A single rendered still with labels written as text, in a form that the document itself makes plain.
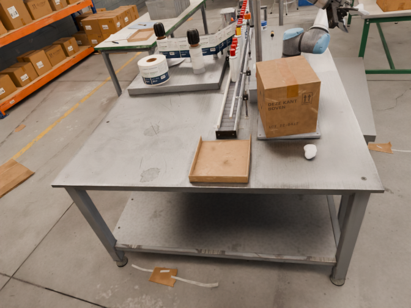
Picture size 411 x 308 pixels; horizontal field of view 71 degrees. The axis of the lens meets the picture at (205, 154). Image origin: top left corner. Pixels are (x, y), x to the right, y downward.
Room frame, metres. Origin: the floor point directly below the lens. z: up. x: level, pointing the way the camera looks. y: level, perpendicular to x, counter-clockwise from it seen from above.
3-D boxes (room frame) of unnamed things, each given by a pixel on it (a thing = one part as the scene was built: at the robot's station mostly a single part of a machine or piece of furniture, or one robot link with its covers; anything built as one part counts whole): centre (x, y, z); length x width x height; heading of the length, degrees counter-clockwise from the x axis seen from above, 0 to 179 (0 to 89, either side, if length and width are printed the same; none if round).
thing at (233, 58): (1.74, -0.29, 0.98); 0.05 x 0.05 x 0.20
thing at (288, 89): (1.25, -0.45, 0.99); 0.30 x 0.24 x 0.27; 172
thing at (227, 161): (1.05, -0.07, 0.85); 0.30 x 0.26 x 0.04; 163
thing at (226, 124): (2.00, -0.37, 0.86); 1.65 x 0.08 x 0.04; 163
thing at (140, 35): (3.49, 0.43, 0.82); 0.34 x 0.24 x 0.03; 160
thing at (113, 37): (3.60, 0.73, 0.81); 0.38 x 0.36 x 0.02; 154
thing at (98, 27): (6.20, 1.41, 0.32); 1.20 x 0.83 x 0.64; 63
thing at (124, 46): (4.14, 0.25, 0.40); 1.90 x 0.75 x 0.80; 154
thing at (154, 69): (2.02, 0.24, 0.95); 0.20 x 0.20 x 0.14
